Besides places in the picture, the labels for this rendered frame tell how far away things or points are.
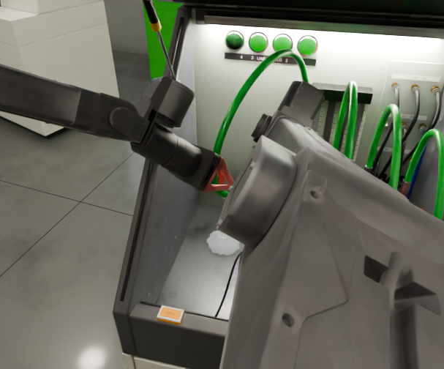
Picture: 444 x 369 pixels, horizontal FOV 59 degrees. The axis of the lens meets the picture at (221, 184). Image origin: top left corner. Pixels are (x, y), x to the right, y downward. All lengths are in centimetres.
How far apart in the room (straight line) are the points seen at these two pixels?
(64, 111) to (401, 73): 78
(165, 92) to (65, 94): 15
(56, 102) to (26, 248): 209
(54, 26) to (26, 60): 35
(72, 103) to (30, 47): 286
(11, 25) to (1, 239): 152
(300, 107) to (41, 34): 300
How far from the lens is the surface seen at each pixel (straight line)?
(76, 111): 56
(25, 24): 339
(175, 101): 62
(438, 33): 102
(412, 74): 107
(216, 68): 108
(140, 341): 97
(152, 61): 394
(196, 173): 65
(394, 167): 72
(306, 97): 60
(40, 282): 238
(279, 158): 16
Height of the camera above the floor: 166
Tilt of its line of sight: 36 degrees down
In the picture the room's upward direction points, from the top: straight up
